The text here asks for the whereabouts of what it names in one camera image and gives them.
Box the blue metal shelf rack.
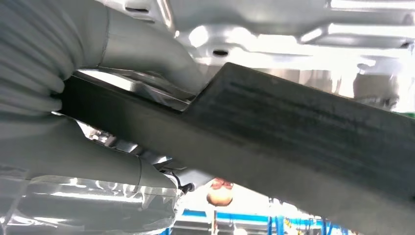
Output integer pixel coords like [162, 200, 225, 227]
[160, 208, 361, 235]

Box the person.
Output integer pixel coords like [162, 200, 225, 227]
[206, 177, 234, 208]

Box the stamped grey metal panel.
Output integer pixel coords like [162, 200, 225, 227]
[76, 0, 415, 114]

